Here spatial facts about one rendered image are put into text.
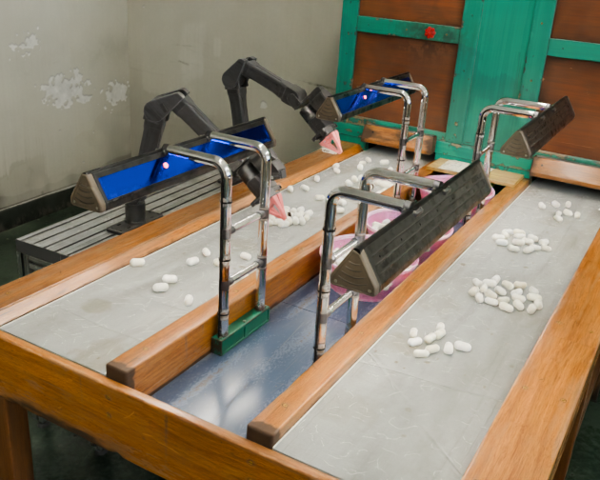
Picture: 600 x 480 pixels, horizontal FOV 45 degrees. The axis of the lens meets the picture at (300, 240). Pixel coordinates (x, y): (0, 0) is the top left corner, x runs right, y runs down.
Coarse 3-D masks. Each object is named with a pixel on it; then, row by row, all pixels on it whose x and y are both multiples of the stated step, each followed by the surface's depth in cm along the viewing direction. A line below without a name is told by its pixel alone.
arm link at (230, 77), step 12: (240, 60) 255; (252, 60) 259; (228, 72) 259; (240, 72) 256; (252, 72) 256; (264, 72) 255; (228, 84) 260; (264, 84) 256; (276, 84) 253; (288, 84) 254; (300, 96) 252
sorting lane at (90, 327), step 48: (288, 192) 243; (192, 240) 200; (240, 240) 203; (288, 240) 205; (96, 288) 171; (144, 288) 172; (192, 288) 174; (48, 336) 149; (96, 336) 151; (144, 336) 152
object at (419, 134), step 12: (384, 84) 241; (396, 84) 238; (408, 84) 236; (420, 84) 235; (408, 96) 222; (408, 108) 223; (420, 108) 237; (408, 120) 225; (420, 120) 238; (420, 132) 238; (420, 144) 241; (420, 156) 243; (396, 168) 232; (396, 192) 234
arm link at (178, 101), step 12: (168, 96) 206; (180, 96) 206; (144, 108) 208; (156, 108) 208; (168, 108) 207; (180, 108) 208; (192, 108) 209; (156, 120) 209; (192, 120) 210; (204, 120) 210; (204, 132) 211
